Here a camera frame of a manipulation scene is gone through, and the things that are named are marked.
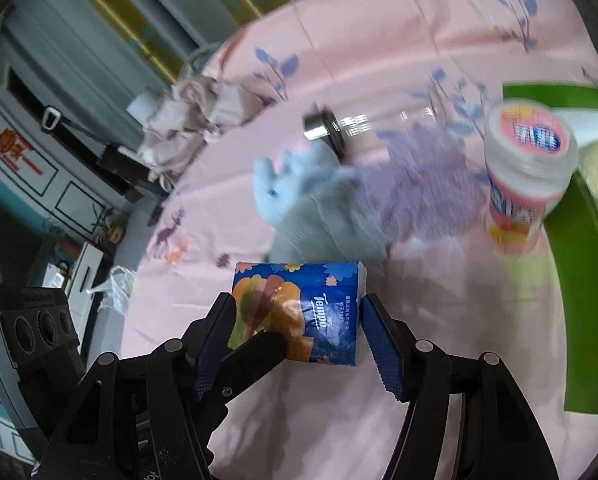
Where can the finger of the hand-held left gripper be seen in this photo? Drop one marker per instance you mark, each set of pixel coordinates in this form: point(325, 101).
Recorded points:
point(254, 360)

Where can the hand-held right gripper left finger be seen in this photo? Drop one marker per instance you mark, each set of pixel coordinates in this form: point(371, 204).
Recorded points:
point(211, 355)

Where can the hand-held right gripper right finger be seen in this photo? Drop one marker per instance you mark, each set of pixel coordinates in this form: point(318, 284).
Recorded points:
point(384, 350)

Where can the blue orange tissue pack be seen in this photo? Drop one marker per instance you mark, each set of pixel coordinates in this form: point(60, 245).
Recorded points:
point(324, 310)

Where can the blue plush elephant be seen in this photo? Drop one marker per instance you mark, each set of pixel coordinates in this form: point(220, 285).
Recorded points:
point(319, 210)

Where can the purple mesh bath sponge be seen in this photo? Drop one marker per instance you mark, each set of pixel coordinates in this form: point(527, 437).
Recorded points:
point(419, 185)

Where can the green storage box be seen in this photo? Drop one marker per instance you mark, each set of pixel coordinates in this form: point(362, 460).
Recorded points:
point(579, 310)

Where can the white tv cabinet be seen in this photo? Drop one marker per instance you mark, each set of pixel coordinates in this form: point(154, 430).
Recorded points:
point(86, 265)

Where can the black television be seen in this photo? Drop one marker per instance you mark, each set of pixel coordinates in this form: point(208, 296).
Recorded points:
point(14, 245)

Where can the white plastic bag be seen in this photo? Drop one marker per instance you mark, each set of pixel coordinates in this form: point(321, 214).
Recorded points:
point(116, 285)

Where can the potted green plant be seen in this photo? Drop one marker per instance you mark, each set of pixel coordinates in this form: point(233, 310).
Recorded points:
point(109, 225)

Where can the pink gum container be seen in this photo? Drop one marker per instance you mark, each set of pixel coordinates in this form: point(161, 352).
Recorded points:
point(519, 185)

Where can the clear glass jar metal lid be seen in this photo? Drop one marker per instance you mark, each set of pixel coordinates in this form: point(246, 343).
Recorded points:
point(324, 127)

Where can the white paper roll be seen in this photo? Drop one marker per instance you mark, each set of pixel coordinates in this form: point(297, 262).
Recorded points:
point(144, 106)

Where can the crumpled pinkish grey cloth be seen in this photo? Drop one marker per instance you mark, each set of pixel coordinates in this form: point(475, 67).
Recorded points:
point(194, 110)

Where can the red wall decoration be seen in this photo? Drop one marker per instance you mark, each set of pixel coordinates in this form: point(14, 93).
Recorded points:
point(14, 147)

